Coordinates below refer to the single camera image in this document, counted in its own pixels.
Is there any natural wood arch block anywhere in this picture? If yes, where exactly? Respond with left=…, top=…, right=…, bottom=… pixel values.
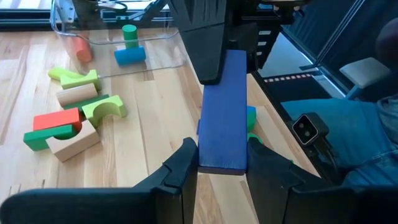
left=45, top=119, right=101, bottom=163

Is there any black table-level camera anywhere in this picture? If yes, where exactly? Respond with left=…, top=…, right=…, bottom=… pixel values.
left=291, top=111, right=330, bottom=147

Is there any natural wood rectangular block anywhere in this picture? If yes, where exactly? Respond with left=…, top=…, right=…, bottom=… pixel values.
left=55, top=82, right=100, bottom=109

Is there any coral rectangular block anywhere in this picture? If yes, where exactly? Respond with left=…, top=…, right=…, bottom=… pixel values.
left=32, top=107, right=83, bottom=133

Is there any purple long block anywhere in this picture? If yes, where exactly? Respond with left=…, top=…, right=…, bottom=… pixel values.
left=196, top=49, right=249, bottom=176

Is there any orange-red cylinder block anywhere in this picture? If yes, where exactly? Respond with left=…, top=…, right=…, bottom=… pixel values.
left=73, top=35, right=94, bottom=63

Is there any small green cylinder block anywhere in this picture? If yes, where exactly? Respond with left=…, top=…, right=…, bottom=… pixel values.
left=121, top=24, right=139, bottom=50

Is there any green thick block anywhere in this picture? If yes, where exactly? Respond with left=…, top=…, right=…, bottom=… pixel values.
left=247, top=107, right=257, bottom=133

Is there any small blue cylinder block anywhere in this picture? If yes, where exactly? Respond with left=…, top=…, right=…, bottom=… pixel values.
left=113, top=45, right=147, bottom=67

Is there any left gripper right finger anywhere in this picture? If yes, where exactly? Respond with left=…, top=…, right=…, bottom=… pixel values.
left=247, top=138, right=322, bottom=224

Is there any clear plastic bin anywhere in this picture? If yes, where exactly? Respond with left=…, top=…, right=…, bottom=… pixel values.
left=49, top=0, right=188, bottom=79

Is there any light green curved block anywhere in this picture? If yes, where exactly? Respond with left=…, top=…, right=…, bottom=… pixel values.
left=47, top=66, right=84, bottom=82

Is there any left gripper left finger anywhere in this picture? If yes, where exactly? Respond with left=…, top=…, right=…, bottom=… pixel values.
left=133, top=138, right=200, bottom=224

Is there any light green arch block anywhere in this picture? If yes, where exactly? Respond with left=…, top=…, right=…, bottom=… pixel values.
left=81, top=94, right=127, bottom=128
left=60, top=69, right=103, bottom=91

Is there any black floor mat striped edge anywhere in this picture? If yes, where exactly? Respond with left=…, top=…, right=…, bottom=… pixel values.
left=262, top=72, right=332, bottom=105

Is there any grey metal mounting plate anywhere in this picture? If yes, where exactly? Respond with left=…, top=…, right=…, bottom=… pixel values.
left=55, top=0, right=76, bottom=24

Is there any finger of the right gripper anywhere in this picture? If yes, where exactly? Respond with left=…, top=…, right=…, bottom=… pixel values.
left=229, top=21, right=259, bottom=75
left=179, top=29, right=230, bottom=86

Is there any light grey stool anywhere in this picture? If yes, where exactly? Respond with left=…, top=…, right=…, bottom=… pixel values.
left=338, top=57, right=392, bottom=100

